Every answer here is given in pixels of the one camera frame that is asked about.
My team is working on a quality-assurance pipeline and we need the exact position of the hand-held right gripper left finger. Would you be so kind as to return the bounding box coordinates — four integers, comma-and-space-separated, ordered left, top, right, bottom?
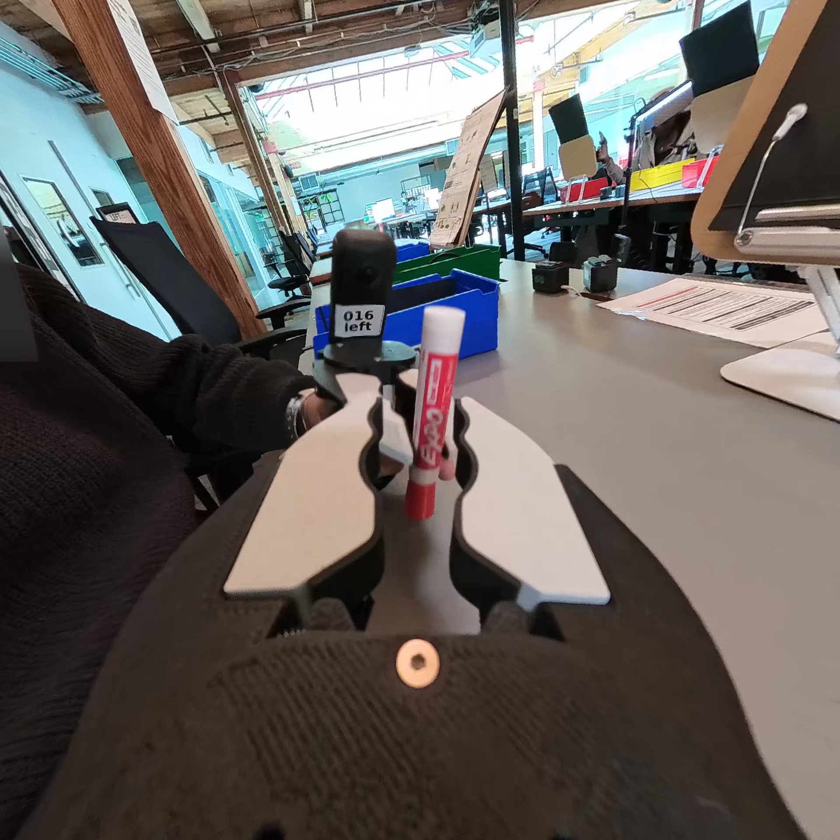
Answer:
223, 373, 385, 614

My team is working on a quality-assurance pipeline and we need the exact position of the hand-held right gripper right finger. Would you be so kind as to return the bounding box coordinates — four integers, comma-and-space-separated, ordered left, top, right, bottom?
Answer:
451, 395, 611, 611

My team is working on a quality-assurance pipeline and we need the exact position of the red marker with white cap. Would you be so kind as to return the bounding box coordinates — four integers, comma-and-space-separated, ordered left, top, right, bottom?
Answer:
403, 305, 467, 522

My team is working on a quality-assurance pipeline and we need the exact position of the person's left hand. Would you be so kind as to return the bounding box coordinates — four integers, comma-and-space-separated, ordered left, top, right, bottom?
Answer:
303, 390, 343, 434

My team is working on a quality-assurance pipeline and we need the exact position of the green plastic bin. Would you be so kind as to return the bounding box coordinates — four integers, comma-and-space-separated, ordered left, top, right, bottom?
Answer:
392, 244, 501, 286

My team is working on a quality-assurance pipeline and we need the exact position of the blue plastic bin with tag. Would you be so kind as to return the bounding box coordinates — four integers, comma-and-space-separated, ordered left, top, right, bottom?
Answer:
314, 269, 501, 362

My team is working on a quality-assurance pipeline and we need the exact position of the cardboard sheet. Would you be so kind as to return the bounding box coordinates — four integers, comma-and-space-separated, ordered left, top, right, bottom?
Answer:
430, 88, 509, 250

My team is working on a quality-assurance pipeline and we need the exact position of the black pole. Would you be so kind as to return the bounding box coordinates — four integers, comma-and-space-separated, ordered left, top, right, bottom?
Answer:
499, 0, 526, 262

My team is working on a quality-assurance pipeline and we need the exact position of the black and tan board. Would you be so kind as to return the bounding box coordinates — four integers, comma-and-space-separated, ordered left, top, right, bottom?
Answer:
550, 94, 598, 178
679, 0, 762, 152

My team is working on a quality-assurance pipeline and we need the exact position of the printed paper sheet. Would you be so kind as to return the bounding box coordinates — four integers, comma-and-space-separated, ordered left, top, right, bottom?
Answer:
597, 277, 829, 349

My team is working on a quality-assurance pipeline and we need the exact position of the white stand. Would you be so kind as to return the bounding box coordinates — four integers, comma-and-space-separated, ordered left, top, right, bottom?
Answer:
721, 266, 840, 421

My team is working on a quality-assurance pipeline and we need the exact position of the yellow plastic bin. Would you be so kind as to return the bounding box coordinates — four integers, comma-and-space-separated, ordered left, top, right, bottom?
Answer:
630, 157, 697, 193

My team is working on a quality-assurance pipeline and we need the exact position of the black display board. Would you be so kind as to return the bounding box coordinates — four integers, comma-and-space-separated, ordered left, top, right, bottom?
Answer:
690, 0, 840, 266

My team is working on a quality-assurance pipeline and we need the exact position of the wooden post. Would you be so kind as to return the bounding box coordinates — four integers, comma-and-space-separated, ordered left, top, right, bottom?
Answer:
52, 0, 266, 339

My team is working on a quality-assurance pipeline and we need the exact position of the paper notice on post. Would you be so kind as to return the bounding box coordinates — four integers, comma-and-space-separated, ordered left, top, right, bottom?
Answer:
108, 0, 179, 122

